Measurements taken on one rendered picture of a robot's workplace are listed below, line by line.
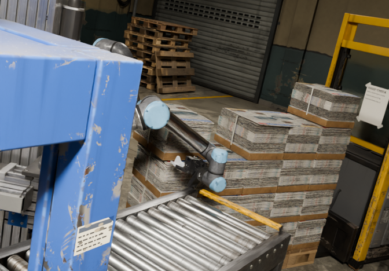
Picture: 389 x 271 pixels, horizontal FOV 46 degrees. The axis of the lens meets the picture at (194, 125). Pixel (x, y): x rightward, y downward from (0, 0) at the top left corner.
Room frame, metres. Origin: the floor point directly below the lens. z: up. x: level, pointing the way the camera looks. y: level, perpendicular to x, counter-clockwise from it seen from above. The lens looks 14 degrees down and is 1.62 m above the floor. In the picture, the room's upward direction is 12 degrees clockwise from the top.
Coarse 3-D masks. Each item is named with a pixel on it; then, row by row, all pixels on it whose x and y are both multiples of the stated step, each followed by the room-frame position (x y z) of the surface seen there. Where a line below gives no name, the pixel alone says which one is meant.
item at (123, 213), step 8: (176, 192) 2.01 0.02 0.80; (184, 192) 2.03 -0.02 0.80; (192, 192) 2.05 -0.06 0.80; (152, 200) 1.87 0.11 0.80; (160, 200) 1.88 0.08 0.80; (168, 200) 1.90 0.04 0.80; (176, 200) 1.95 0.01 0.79; (128, 208) 1.74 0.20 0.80; (136, 208) 1.75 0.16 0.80; (144, 208) 1.77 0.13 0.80; (120, 216) 1.66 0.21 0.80; (136, 216) 1.73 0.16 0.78; (8, 248) 1.28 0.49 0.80; (16, 248) 1.29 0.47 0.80; (24, 248) 1.30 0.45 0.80; (0, 256) 1.23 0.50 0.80; (8, 256) 1.24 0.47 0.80
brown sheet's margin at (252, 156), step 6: (216, 138) 2.94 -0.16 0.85; (222, 138) 2.89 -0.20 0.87; (222, 144) 2.88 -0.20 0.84; (228, 144) 2.83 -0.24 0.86; (234, 150) 2.77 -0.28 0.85; (240, 150) 2.73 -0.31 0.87; (246, 156) 2.67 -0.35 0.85; (252, 156) 2.67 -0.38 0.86; (258, 156) 2.70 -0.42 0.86; (264, 156) 2.73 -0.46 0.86; (270, 156) 2.76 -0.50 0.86; (276, 156) 2.78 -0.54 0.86; (282, 156) 2.82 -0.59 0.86
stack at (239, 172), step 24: (216, 144) 2.88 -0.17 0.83; (144, 168) 2.52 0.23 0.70; (168, 168) 2.35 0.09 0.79; (240, 168) 2.64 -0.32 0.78; (264, 168) 2.75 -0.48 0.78; (288, 168) 2.87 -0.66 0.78; (144, 192) 2.49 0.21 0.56; (288, 192) 2.90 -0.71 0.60; (240, 216) 2.69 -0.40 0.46; (264, 216) 2.80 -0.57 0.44; (288, 216) 2.93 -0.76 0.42
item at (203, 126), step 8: (184, 120) 2.37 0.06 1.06; (192, 120) 2.41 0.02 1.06; (200, 120) 2.46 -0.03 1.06; (208, 120) 2.51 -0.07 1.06; (192, 128) 2.41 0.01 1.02; (200, 128) 2.44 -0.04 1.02; (208, 128) 2.47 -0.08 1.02; (152, 136) 2.44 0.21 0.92; (160, 136) 2.38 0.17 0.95; (168, 136) 2.33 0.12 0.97; (176, 136) 2.36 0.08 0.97; (208, 136) 2.49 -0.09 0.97; (160, 144) 2.36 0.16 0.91; (168, 144) 2.34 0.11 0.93; (176, 144) 2.37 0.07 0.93; (184, 144) 2.40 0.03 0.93; (168, 152) 2.34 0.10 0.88; (176, 152) 2.37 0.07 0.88; (184, 152) 2.40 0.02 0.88; (192, 152) 2.43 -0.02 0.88
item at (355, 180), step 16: (352, 144) 3.97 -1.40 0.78; (352, 160) 3.56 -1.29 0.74; (368, 160) 3.48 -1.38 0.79; (352, 176) 3.53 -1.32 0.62; (368, 176) 3.42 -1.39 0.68; (336, 192) 3.61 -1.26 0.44; (352, 192) 3.49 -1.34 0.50; (368, 192) 3.38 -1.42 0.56; (336, 208) 3.57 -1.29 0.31; (352, 208) 3.46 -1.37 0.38; (384, 208) 3.28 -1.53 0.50; (384, 224) 3.32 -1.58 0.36; (384, 240) 3.37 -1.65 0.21; (368, 256) 3.27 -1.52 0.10; (384, 256) 3.42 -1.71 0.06
